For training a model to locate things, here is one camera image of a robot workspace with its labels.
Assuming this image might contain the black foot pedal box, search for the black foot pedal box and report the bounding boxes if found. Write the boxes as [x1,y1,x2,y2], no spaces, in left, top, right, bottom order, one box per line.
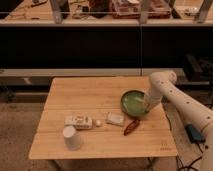
[185,124,205,143]

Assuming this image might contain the pale yellow sponge block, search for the pale yellow sponge block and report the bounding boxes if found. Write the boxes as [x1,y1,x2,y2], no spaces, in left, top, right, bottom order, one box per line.
[106,113,124,126]

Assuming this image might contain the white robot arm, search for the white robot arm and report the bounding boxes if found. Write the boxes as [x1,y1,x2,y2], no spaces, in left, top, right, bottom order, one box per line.
[144,70,213,171]

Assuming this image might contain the long workbench shelf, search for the long workbench shelf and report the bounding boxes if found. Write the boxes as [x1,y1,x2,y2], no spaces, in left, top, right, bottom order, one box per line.
[0,0,213,27]

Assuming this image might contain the white carton with cap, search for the white carton with cap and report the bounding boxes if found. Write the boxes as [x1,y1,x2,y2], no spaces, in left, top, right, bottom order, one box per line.
[65,116,102,130]

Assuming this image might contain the white paper cup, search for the white paper cup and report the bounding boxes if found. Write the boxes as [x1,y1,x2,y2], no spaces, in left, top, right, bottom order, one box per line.
[63,126,83,150]

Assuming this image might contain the wooden table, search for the wooden table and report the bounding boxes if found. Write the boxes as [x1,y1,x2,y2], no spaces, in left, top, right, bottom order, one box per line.
[29,77,177,160]

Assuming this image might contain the green ceramic bowl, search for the green ceramic bowl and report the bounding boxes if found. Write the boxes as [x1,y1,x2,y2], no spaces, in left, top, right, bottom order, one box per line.
[120,90,148,118]

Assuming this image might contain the black floor cable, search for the black floor cable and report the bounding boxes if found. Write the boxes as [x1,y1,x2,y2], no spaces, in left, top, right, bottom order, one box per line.
[175,103,213,171]

